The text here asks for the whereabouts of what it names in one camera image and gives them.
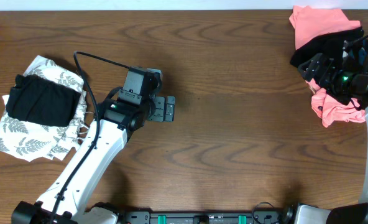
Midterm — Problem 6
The black garment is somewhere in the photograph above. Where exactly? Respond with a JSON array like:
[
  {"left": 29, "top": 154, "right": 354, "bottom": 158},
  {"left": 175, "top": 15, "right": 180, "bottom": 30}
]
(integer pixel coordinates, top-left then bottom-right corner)
[
  {"left": 6, "top": 75, "right": 81, "bottom": 127},
  {"left": 290, "top": 26, "right": 368, "bottom": 82}
]

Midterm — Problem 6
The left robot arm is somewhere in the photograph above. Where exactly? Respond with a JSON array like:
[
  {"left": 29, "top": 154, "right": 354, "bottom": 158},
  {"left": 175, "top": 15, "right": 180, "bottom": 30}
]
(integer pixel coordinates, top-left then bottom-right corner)
[{"left": 11, "top": 90, "right": 175, "bottom": 224}]

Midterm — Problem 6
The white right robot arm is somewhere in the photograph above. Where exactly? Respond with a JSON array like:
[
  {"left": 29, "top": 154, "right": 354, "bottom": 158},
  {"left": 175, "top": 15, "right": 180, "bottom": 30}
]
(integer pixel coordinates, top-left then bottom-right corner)
[{"left": 293, "top": 54, "right": 368, "bottom": 224}]

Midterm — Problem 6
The black garment in pile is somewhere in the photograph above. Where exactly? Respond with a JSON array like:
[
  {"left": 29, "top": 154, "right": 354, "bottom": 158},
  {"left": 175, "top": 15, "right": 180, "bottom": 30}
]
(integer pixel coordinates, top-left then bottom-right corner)
[{"left": 290, "top": 26, "right": 368, "bottom": 82}]

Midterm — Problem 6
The coral pink garment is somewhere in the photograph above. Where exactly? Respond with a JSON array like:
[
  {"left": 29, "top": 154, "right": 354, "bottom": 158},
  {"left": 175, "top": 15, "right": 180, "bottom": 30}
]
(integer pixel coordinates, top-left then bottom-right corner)
[{"left": 289, "top": 6, "right": 366, "bottom": 128}]

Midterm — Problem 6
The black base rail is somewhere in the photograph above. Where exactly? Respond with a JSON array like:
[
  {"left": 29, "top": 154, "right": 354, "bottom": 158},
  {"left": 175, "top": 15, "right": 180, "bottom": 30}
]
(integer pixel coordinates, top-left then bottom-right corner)
[{"left": 87, "top": 202, "right": 297, "bottom": 224}]

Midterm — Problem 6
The white fern-print drawstring bag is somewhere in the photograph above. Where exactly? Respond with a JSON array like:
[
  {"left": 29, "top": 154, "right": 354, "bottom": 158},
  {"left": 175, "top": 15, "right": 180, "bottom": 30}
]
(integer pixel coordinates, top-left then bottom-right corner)
[{"left": 0, "top": 55, "right": 87, "bottom": 162}]

